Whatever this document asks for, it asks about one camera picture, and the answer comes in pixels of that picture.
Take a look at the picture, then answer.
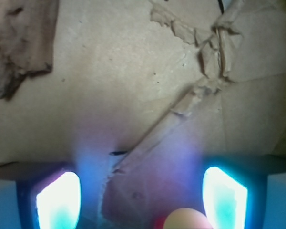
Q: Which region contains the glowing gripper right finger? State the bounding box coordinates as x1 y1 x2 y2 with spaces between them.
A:
202 166 267 229

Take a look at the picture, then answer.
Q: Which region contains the brown wood piece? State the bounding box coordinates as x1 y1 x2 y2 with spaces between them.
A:
0 0 60 99

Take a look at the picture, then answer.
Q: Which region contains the brown paper bag bin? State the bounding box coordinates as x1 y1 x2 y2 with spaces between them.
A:
0 0 286 229

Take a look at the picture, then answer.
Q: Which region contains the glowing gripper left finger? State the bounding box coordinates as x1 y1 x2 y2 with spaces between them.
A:
16 167 81 229

